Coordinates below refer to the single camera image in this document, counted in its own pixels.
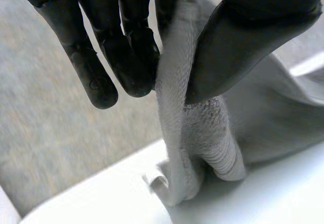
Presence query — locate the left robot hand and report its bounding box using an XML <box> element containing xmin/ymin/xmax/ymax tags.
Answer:
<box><xmin>9</xmin><ymin>0</ymin><xmax>324</xmax><ymax>110</ymax></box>

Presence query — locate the grey towel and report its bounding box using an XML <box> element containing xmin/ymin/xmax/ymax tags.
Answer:
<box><xmin>144</xmin><ymin>0</ymin><xmax>324</xmax><ymax>208</ymax></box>

